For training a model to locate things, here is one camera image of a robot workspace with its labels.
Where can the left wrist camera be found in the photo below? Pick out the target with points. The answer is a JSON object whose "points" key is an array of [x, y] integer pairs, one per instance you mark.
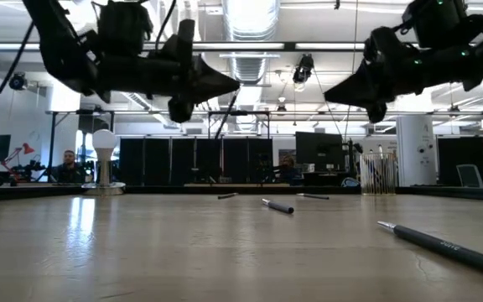
{"points": [[124, 23]]}

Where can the red desk lamp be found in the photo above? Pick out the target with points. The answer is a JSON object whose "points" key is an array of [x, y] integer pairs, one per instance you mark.
{"points": [[28, 149]]}

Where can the silver ceiling air duct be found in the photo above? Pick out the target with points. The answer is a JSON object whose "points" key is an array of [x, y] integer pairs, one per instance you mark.
{"points": [[250, 25]]}

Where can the dark pen with white print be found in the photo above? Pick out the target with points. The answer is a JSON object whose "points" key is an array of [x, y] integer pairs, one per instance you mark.
{"points": [[455, 251]]}

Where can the person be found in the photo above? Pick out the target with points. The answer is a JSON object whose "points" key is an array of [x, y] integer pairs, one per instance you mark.
{"points": [[289, 163], [69, 159]]}

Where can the large black monitor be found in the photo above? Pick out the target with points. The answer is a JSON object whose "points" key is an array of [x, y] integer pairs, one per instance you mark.
{"points": [[319, 151]]}

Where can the black ceiling spotlight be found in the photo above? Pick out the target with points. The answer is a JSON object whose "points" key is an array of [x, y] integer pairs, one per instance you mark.
{"points": [[17, 81]]}

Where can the black overhead camera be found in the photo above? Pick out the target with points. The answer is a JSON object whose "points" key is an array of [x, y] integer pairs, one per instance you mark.
{"points": [[304, 67]]}

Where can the background black metal frame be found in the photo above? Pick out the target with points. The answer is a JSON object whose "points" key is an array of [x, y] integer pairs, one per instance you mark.
{"points": [[52, 142]]}

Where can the dark grey pen silver tip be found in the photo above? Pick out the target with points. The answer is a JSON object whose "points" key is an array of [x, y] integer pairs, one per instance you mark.
{"points": [[281, 207], [228, 195], [315, 196]]}

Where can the background black robot arm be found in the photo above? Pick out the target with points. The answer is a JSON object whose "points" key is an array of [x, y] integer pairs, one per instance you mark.
{"points": [[27, 172]]}

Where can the white bulb lamp metal base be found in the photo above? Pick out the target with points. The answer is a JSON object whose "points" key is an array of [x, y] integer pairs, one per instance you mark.
{"points": [[104, 140]]}

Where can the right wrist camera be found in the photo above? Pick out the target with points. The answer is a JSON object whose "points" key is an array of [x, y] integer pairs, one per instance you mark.
{"points": [[434, 23]]}

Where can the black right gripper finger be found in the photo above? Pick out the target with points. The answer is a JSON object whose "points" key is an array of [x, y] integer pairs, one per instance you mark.
{"points": [[350, 81], [352, 97]]}

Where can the white blue bag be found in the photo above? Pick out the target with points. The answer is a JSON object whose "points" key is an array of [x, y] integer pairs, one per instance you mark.
{"points": [[350, 182]]}

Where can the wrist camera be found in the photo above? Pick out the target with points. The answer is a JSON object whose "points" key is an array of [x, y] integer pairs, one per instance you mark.
{"points": [[124, 23], [434, 23]]}

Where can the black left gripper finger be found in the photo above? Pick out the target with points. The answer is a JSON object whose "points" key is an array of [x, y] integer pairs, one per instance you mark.
{"points": [[210, 91], [208, 73]]}

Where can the white round column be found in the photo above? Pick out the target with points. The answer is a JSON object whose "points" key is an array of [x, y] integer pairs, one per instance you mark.
{"points": [[415, 147]]}

